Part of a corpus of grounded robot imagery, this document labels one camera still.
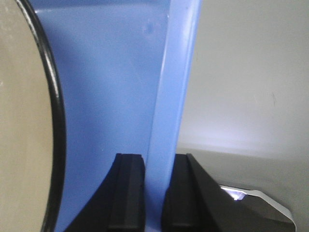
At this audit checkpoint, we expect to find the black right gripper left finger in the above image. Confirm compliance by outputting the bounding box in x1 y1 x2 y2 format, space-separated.
65 153 145 232

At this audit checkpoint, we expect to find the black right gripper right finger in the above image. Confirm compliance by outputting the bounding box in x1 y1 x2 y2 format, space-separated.
161 154 296 232

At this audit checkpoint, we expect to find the beige plate with black rim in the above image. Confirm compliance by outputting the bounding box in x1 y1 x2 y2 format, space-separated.
0 0 66 232

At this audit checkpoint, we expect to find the blue plastic tray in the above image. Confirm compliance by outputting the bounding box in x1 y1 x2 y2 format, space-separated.
31 0 201 232

